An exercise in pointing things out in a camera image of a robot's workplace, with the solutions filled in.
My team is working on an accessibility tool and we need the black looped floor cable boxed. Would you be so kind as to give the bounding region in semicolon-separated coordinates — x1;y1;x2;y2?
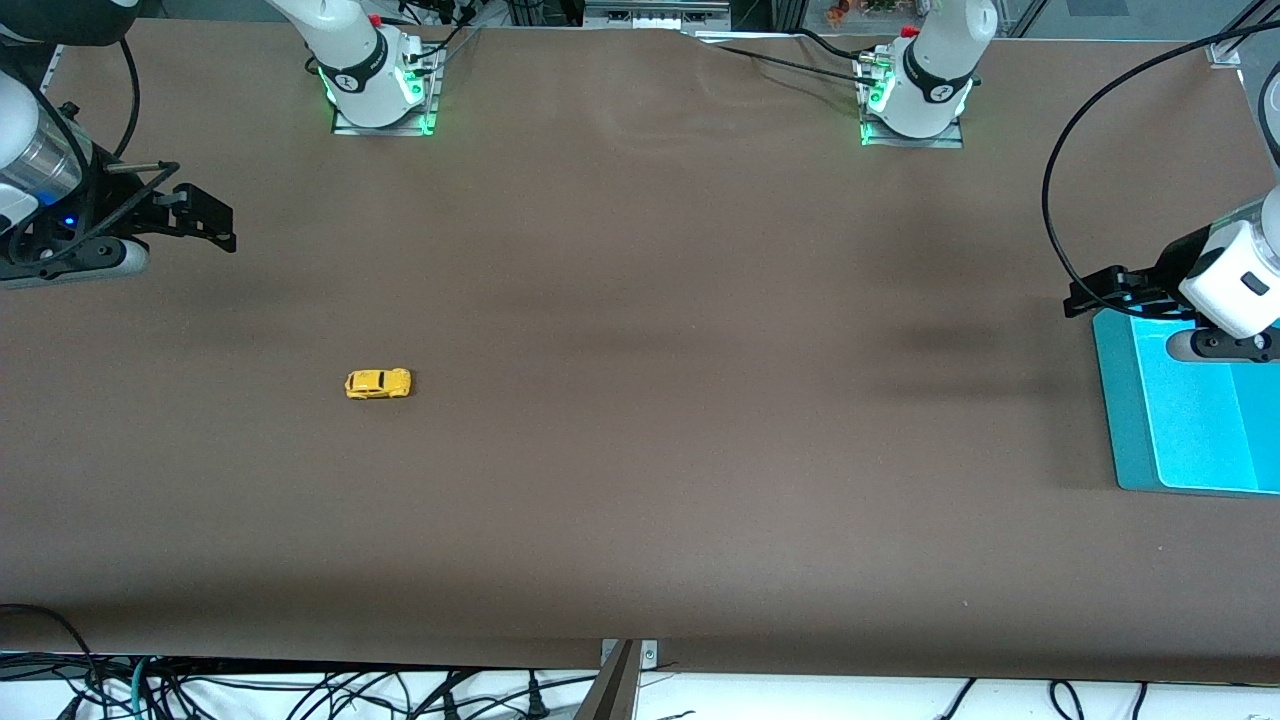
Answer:
0;603;101;701

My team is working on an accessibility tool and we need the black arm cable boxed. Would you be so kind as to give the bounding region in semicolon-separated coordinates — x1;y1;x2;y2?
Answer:
1040;20;1280;316
112;38;143;161

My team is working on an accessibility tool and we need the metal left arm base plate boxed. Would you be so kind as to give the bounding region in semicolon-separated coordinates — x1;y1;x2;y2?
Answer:
858;52;967;150

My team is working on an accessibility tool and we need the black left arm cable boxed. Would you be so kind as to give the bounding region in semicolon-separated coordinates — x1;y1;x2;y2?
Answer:
1040;20;1280;316

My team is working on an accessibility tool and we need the yellow beetle toy car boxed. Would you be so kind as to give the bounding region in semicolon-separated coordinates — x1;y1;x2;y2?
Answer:
345;368;413;401

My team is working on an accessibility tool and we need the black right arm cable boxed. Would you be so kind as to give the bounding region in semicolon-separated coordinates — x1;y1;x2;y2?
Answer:
112;38;143;161

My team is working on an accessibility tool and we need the turquoise plastic bin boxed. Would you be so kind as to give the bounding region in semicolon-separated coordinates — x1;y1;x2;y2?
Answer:
1092;305;1280;497

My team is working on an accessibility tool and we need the dark support post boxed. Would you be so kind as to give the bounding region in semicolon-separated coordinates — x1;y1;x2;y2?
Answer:
573;640;642;720

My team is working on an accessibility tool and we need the black floor cable tangle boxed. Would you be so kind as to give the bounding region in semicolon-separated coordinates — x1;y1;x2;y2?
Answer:
60;665;601;720

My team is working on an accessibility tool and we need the black table cable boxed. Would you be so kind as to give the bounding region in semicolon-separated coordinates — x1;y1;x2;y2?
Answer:
795;28;881;63
712;43;869;79

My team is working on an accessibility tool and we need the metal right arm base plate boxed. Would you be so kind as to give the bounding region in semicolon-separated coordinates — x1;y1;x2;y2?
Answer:
330;45;442;137

